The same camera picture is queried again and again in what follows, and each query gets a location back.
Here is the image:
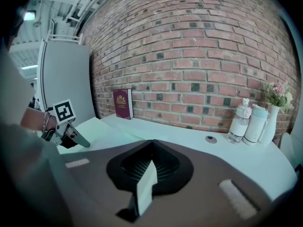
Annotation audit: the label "person's grey shirt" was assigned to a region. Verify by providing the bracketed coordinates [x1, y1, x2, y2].
[1, 43, 105, 227]

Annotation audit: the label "person's left forearm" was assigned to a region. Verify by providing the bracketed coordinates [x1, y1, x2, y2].
[20, 107, 58, 133]

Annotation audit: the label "white metal shelf rack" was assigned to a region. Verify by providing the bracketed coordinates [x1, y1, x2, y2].
[46, 17, 84, 43]

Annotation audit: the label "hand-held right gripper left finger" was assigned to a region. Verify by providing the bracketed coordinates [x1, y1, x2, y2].
[58, 140, 154, 227]

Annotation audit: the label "grey refrigerator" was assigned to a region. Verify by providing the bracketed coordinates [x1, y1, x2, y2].
[36, 38, 97, 129]

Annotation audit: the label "white thermos bottle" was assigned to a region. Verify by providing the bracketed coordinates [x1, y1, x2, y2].
[242, 103, 271, 147]

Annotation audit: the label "beaded bracelet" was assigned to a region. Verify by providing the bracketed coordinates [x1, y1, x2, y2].
[42, 112, 52, 132]

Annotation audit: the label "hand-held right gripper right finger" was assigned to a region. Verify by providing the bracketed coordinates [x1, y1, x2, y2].
[142, 140, 274, 227]

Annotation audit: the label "white ceiling pipes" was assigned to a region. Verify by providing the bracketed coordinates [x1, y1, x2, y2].
[68, 0, 112, 20]

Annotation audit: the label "clear water bottle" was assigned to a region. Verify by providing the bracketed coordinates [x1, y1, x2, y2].
[226, 97, 252, 144]

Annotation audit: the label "white display cabinet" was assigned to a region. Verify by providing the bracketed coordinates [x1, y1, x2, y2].
[279, 131, 300, 168]

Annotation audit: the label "white flower vase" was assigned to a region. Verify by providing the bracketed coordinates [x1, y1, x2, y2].
[259, 104, 281, 145]

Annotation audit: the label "pink flower bouquet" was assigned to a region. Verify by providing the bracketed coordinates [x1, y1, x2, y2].
[263, 81, 295, 110]

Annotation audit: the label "dark red book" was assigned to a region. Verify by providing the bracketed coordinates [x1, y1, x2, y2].
[112, 88, 134, 121]

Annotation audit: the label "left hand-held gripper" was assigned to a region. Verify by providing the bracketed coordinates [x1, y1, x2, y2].
[40, 99, 91, 149]

